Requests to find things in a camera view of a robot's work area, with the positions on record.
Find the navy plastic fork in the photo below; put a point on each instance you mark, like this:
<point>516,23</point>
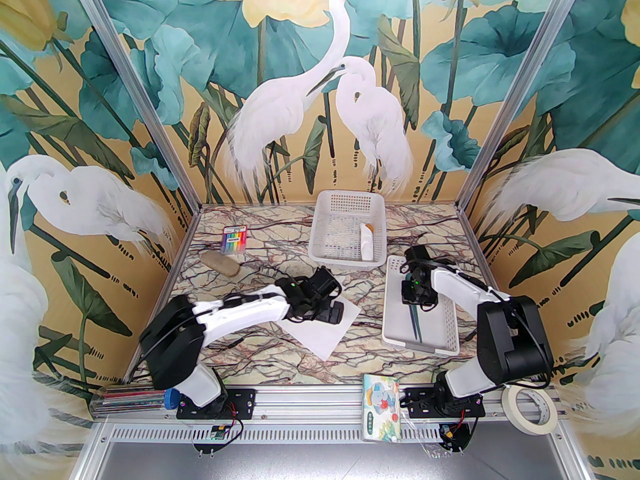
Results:
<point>412,315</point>

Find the white paper napkin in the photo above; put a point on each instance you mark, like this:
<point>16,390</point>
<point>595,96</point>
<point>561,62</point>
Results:
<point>325,340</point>

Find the teal plastic knife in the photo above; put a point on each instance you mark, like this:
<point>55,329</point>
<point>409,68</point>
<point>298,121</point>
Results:
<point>415,323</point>

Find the teal plastic spoon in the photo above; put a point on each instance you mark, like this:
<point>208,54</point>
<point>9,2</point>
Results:
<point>419,330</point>

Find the narrow white perforated tray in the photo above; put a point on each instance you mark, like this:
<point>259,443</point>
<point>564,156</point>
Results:
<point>440,328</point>

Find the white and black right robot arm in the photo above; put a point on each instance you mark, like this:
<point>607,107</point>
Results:
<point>510,343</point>

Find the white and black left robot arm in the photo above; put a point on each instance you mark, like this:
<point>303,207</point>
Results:
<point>240,313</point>

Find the masking tape roll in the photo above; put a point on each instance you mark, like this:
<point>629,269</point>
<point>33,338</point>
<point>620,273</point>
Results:
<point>512,410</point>

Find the white plastic bottle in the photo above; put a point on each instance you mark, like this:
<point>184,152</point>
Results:
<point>367,245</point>

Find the beige stone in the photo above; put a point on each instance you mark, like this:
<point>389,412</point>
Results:
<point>220,264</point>

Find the pack of coloured markers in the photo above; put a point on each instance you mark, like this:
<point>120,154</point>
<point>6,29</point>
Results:
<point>234,240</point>

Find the large white perforated basket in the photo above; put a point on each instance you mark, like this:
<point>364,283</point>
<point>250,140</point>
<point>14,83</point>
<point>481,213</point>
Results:
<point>345,208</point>

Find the elephant print tissue pack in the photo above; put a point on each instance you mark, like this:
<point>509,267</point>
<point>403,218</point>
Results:
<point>381,408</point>

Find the perforated metal panel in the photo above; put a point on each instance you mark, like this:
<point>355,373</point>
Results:
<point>300,434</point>

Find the yellow power connector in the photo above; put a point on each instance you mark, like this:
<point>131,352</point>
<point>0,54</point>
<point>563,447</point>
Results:
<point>450,433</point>

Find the small green circuit board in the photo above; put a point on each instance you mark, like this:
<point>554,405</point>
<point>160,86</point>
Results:
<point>218,432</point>

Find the clear tube with blue cap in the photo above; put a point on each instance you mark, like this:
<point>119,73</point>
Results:
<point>125,400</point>

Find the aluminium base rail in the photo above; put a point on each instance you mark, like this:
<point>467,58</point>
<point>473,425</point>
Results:
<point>310,403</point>

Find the aluminium frame post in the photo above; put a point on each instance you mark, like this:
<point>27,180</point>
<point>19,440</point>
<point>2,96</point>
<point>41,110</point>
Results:
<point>134,88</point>
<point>520,88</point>

